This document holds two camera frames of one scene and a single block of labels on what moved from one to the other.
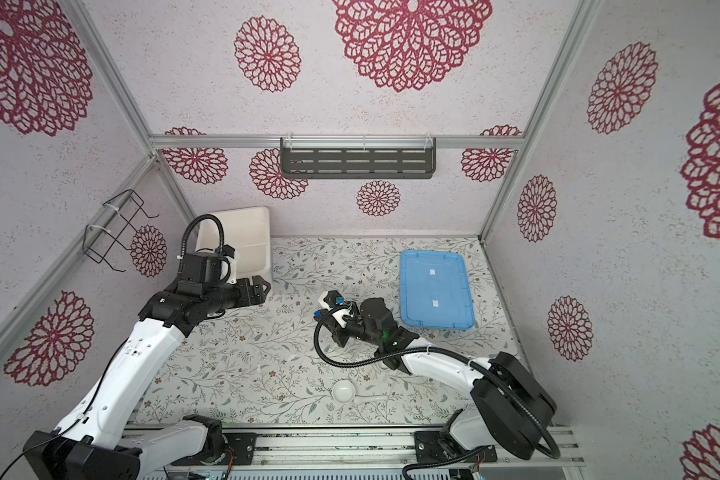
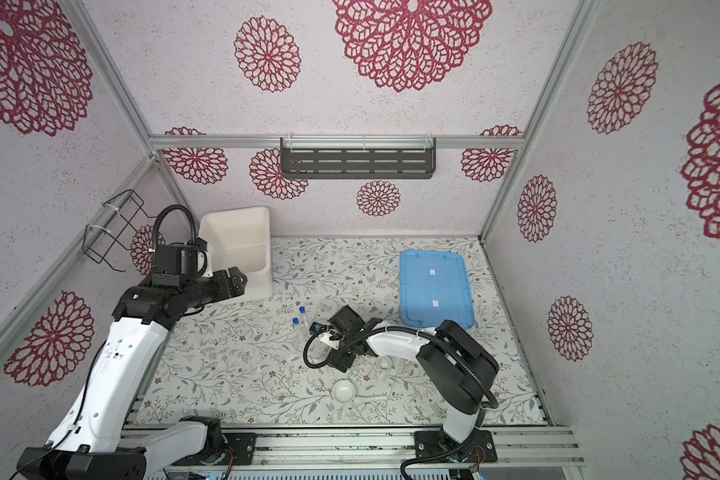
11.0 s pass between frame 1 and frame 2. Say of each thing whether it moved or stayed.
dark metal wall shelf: stayed
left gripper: moved
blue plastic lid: stayed
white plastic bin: stayed
